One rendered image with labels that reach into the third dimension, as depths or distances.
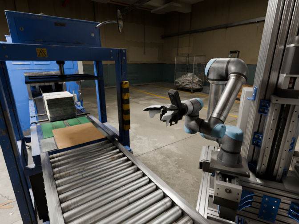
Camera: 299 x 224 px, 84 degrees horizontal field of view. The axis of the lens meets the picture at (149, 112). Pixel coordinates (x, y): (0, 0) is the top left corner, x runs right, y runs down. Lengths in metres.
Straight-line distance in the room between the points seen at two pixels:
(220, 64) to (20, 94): 3.33
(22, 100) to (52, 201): 2.88
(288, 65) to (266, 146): 0.48
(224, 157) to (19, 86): 3.38
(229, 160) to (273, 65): 0.62
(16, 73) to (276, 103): 3.58
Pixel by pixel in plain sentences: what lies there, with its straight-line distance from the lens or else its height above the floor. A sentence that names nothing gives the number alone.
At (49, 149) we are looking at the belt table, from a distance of 1.52.
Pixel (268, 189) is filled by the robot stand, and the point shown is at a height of 0.73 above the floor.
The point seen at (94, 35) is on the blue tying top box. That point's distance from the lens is 1.56.
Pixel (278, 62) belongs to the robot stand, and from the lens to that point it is 1.25.
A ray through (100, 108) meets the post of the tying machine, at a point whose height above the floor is 0.90.
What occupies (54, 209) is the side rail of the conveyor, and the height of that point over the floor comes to 0.80.
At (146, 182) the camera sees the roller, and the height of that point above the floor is 0.79.
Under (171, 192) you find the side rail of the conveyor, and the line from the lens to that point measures 0.96.
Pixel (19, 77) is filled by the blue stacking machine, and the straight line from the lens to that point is 3.68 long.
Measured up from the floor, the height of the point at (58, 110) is 0.91.
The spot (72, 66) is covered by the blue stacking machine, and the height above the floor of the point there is 1.35.
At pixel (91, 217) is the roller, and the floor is 0.80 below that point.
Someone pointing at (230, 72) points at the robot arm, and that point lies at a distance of 1.05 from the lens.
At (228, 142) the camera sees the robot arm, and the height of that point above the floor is 0.98.
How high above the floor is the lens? 1.45
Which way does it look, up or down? 17 degrees down
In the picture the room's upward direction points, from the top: straight up
